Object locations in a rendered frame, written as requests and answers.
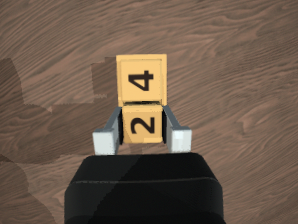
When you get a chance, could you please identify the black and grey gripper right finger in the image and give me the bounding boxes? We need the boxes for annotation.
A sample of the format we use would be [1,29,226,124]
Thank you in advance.
[162,105,192,153]

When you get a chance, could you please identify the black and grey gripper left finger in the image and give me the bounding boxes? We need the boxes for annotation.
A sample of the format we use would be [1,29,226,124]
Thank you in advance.
[93,107,124,155]

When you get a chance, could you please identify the tan wooden cube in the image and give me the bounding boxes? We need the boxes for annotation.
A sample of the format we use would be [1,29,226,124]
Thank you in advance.
[122,101,162,143]
[119,59,162,102]

